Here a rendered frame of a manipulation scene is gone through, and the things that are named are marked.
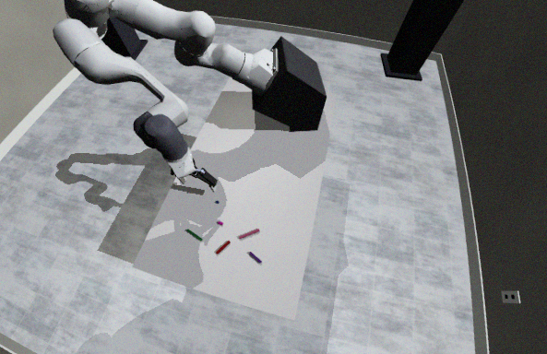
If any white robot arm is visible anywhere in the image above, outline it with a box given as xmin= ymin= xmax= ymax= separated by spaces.
xmin=53 ymin=0 xmax=278 ymax=179

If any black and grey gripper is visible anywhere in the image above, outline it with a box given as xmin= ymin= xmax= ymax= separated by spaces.
xmin=171 ymin=159 xmax=218 ymax=192

